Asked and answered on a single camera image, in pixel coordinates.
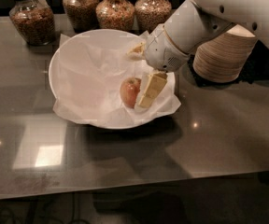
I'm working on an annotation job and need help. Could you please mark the glass jar dark cereal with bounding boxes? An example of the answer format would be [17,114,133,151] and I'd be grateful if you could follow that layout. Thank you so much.
[9,0,55,46]

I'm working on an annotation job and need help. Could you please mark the glass jar brown cereal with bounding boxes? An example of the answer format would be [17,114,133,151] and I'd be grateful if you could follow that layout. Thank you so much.
[63,0,99,33]

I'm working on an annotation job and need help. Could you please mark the white bowl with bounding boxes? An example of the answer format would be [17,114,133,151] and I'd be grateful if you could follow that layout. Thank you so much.
[48,28,177,130]

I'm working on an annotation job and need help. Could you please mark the glass jar light cereal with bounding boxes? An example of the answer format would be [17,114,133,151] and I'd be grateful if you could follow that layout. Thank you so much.
[134,0,172,33]

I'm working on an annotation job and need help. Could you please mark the glass jar colourful cereal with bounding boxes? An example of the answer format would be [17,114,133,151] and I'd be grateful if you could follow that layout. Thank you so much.
[96,0,135,31]

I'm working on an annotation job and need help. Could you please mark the front stack paper bowls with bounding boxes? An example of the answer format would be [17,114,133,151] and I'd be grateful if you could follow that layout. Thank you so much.
[192,25,258,83]

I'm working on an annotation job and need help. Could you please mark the white crumpled paper liner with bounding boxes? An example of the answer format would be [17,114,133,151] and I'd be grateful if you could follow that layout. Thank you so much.
[52,30,182,130]

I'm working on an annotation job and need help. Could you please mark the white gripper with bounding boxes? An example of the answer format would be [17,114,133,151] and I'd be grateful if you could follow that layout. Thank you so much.
[126,24,190,112]

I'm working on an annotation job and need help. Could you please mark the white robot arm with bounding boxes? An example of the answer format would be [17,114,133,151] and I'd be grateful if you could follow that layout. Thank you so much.
[128,0,269,72]

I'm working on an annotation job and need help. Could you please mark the red yellow apple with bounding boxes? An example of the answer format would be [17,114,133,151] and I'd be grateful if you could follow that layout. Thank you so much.
[120,77,141,108]

